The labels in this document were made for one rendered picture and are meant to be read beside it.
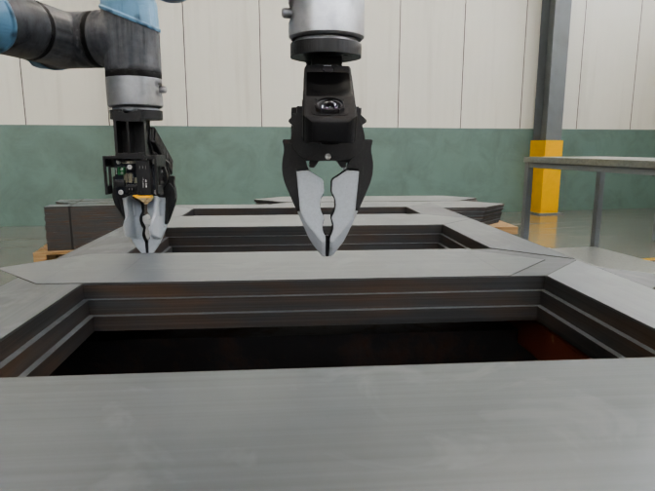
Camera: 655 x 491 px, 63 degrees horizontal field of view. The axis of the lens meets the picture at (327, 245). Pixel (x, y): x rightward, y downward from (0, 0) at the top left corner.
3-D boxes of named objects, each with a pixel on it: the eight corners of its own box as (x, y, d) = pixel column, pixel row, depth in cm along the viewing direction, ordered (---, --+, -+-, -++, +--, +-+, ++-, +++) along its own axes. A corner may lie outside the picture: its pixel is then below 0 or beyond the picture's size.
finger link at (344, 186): (351, 247, 61) (352, 165, 59) (358, 257, 55) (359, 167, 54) (324, 247, 61) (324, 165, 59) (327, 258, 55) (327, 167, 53)
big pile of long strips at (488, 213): (472, 210, 200) (473, 195, 199) (518, 226, 161) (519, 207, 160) (255, 212, 194) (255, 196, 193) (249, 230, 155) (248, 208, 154)
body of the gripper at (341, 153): (356, 165, 61) (357, 54, 59) (367, 168, 53) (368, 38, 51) (288, 165, 61) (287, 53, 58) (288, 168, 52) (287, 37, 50)
